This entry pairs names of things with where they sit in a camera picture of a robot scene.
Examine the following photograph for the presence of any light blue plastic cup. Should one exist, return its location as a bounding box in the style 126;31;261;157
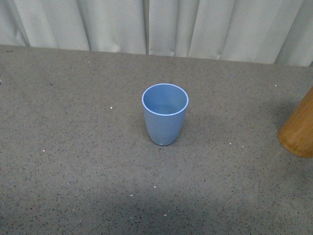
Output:
141;83;189;146

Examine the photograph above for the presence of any bamboo chopstick holder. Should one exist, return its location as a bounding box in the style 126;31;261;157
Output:
278;89;313;158

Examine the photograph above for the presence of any white pleated curtain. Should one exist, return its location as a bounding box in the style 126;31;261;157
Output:
0;0;313;66

